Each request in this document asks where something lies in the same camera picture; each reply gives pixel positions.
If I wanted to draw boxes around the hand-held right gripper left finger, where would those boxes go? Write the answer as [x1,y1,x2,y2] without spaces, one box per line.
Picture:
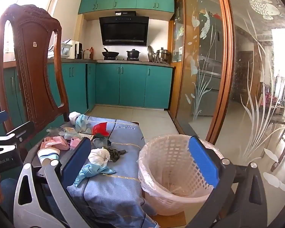
[13,137,92,228]

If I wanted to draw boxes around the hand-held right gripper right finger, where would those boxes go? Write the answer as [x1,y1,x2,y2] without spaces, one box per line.
[180,136,269,228]

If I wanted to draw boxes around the white lattice waste basket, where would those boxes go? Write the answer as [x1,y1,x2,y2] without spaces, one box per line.
[139,134,225,216]

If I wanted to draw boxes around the clear bread wrapper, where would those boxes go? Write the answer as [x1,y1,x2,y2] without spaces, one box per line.
[47,127,82,140]

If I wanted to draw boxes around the wilted green leaf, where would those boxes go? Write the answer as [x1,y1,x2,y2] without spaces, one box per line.
[109,147,127,162]

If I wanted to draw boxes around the clear plastic basket liner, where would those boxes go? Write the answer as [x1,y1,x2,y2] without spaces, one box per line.
[138,134,226,217]

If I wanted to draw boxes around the small pink packet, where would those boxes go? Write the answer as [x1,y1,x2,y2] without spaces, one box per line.
[70,138,83,150]

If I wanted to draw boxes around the crumpled light blue mask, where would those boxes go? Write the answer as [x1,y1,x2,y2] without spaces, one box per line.
[74,163,116,187]

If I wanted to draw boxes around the crumpled white tissue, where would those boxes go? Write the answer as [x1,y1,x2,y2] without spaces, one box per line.
[88,147,111,167]

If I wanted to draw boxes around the pink crumpled wrapper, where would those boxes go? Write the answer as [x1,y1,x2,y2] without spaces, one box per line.
[43,136,70,150]

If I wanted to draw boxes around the white paper cup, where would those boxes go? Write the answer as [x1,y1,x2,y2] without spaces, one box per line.
[37,147,60,166]

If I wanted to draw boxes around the blue face mask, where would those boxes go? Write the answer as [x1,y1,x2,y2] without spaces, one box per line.
[75,114,93,134]

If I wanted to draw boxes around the red foil packet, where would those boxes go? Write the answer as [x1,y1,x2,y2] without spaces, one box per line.
[92,122,110,136]

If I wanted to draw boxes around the white plastic bag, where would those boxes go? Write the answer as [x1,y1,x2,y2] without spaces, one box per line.
[69,111,80,124]

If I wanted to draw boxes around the blue striped cloth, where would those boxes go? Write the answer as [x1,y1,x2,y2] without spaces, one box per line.
[24,115,158,228]

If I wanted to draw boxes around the carved wooden chair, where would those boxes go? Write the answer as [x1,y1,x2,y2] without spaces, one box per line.
[0,3,71,153]

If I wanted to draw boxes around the etched glass sliding door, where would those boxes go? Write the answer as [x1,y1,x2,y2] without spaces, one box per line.
[175,0,235,145]
[214,0,285,219]

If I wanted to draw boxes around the white dish rack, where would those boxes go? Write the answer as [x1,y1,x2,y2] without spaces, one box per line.
[47,43,73,58]

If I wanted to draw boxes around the white kettle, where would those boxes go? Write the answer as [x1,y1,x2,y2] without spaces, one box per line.
[67,40,80,59]

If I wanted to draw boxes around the teal base cabinets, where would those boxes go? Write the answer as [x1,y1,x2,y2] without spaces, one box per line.
[0,60,176,133]

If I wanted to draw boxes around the grey refrigerator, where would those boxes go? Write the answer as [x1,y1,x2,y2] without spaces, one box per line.
[192,13,223,117]

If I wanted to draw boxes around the steel stock pot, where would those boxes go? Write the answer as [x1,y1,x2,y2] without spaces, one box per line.
[155,47,172,64]

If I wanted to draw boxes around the gas stove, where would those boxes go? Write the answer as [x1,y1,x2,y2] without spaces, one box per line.
[103,57,143,62]

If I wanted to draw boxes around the black wok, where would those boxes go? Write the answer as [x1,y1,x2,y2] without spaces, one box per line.
[102,48,120,58]

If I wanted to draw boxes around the steel pot lid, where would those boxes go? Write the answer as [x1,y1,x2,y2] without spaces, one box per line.
[147,45,155,62]

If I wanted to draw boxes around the black cooking pot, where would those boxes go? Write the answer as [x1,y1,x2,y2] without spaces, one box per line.
[126,49,140,59]

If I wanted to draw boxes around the black range hood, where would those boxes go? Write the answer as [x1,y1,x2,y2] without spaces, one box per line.
[99,11,150,47]

